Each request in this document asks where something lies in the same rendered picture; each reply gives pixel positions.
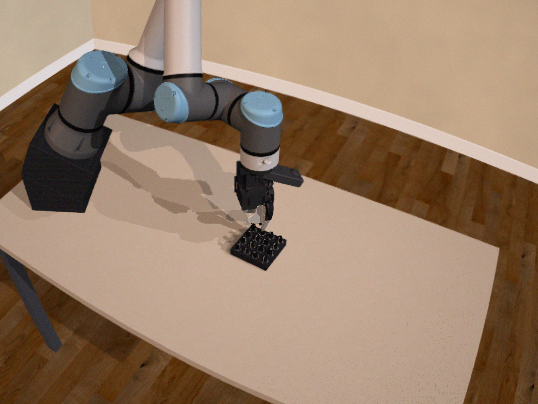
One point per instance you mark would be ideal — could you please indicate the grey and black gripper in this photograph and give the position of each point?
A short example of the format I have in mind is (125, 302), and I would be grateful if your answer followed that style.
(256, 195)

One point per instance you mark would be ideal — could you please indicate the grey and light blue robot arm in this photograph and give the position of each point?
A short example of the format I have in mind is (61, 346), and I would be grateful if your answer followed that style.
(99, 86)

